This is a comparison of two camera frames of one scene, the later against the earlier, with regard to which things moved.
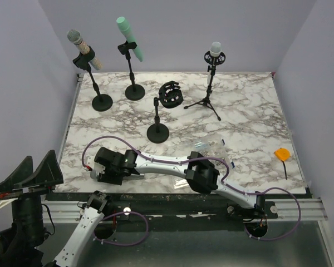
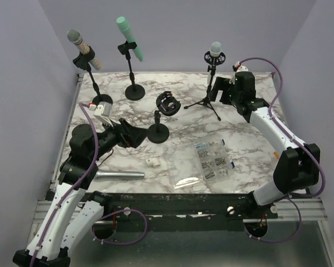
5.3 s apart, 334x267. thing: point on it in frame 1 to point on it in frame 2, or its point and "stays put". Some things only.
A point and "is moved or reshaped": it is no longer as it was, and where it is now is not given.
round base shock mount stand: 171,95 is moved or reshaped
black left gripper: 48,173 to 128,135
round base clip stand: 134,92 stays put
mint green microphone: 127,31 stays put
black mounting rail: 174,207 stays put
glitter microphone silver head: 74,36 stays put
